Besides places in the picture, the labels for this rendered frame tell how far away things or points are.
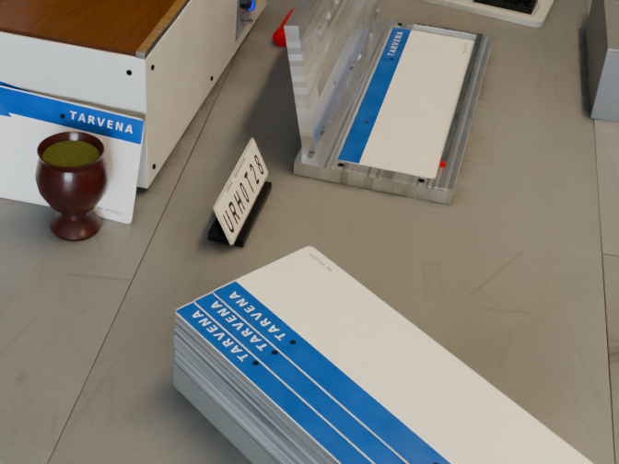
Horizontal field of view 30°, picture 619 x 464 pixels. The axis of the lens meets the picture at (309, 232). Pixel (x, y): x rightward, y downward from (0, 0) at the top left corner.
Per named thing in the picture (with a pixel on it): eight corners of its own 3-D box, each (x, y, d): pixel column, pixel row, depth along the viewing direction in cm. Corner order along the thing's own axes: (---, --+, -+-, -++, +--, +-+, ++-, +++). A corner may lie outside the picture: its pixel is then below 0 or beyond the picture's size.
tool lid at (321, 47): (297, 26, 137) (283, 26, 138) (317, 161, 148) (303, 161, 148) (370, -102, 172) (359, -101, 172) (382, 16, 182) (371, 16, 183)
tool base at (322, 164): (449, 205, 147) (454, 181, 145) (293, 174, 150) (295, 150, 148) (490, 50, 181) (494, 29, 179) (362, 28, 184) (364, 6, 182)
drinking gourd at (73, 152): (32, 213, 140) (25, 134, 133) (101, 200, 142) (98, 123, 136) (48, 254, 133) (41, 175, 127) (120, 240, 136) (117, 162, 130)
